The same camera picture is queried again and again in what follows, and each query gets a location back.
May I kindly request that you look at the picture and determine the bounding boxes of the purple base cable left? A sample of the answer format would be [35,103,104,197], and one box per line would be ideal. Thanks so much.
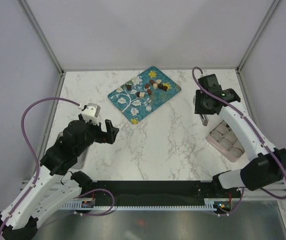
[71,187,116,217]

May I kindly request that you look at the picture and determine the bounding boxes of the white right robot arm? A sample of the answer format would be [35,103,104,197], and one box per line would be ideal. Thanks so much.
[195,74,286,197]

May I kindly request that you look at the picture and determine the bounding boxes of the aluminium frame post right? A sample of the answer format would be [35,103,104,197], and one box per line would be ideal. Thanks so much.
[236,0,282,74]

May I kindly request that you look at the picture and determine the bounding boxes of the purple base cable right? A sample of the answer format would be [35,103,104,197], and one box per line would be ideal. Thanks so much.
[216,187,246,217]

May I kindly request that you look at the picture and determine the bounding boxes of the teal floral tray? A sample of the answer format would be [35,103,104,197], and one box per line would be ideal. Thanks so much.
[107,66,181,124]

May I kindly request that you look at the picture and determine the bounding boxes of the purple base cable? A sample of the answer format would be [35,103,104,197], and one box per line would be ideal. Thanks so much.
[71,187,116,217]
[216,187,246,217]

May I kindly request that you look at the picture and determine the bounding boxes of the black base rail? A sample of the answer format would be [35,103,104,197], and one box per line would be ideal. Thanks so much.
[82,180,241,206]

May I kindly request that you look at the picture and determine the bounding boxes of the aluminium frame post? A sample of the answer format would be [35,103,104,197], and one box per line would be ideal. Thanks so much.
[236,0,282,74]
[17,0,64,76]

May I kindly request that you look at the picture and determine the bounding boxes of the brown white block chocolate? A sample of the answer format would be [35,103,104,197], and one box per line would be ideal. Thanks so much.
[136,92,145,98]

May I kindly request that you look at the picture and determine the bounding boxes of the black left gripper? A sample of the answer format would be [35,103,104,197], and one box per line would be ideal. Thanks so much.
[75,118,119,156]

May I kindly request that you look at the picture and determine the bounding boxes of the aluminium frame post left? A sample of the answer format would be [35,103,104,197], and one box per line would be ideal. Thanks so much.
[17,0,64,76]

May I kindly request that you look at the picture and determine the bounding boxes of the white slotted cable duct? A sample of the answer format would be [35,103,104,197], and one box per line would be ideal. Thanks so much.
[60,198,240,211]

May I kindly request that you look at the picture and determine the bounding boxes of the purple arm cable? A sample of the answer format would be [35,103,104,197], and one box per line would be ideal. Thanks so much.
[192,66,286,200]
[0,97,81,240]

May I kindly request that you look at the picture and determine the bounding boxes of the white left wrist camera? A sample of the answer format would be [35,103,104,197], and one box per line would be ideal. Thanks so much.
[78,103,101,126]

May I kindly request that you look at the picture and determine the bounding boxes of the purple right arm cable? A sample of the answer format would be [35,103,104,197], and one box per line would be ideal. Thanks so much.
[192,66,286,200]

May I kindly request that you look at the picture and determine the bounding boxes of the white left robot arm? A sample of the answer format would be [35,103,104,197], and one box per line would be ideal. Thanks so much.
[0,119,119,240]

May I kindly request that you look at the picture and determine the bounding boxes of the metal tongs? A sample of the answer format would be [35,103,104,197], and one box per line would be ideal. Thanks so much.
[200,114,209,126]

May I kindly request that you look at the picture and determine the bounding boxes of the pink chocolate box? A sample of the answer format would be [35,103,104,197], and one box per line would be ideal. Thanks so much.
[206,120,245,163]

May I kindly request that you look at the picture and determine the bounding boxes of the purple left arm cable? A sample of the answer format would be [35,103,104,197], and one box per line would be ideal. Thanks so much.
[0,97,81,240]

